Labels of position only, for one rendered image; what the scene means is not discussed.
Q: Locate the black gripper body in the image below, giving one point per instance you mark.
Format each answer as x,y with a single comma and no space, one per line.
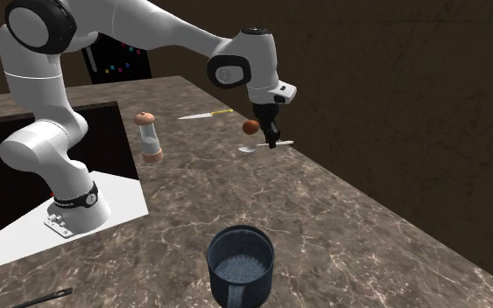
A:
265,113

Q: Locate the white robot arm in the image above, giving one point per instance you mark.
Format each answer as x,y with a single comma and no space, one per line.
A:
41,102

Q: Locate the brown egg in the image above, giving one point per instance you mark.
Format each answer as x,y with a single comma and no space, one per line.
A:
250,127

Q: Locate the silver spoon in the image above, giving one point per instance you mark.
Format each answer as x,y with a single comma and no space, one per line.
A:
248,148

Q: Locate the clear salt grinder, brown caps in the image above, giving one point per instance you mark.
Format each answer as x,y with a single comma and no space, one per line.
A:
148,138

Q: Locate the black fridge with magnets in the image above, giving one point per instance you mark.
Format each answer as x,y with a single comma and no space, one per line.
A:
120,59

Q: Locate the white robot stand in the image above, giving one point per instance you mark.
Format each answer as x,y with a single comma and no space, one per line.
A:
122,200

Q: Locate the dark blue pot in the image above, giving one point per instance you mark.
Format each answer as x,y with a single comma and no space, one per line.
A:
246,290

